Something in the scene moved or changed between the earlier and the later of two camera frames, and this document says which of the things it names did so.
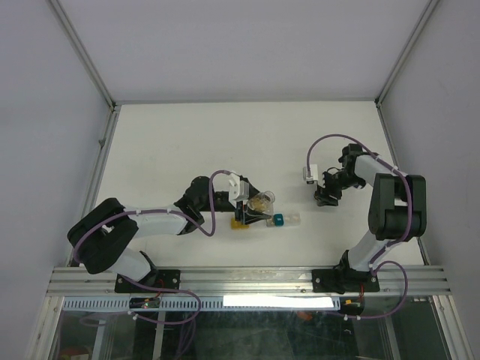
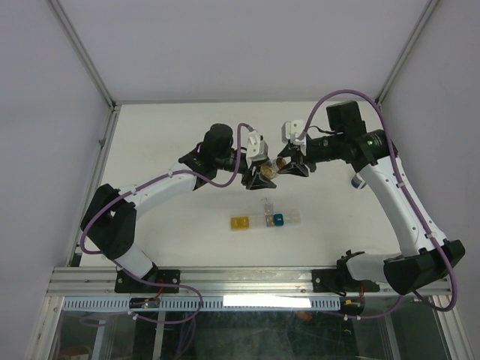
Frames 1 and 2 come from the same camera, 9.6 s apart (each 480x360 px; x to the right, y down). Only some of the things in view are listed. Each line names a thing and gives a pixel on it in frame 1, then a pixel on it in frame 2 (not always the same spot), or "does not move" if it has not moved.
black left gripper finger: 250,217 → 259,183
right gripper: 322,193 → 297,154
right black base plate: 343,280 does not move
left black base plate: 166,280 does not move
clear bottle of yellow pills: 262,202 → 269,169
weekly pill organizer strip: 277,220 does not move
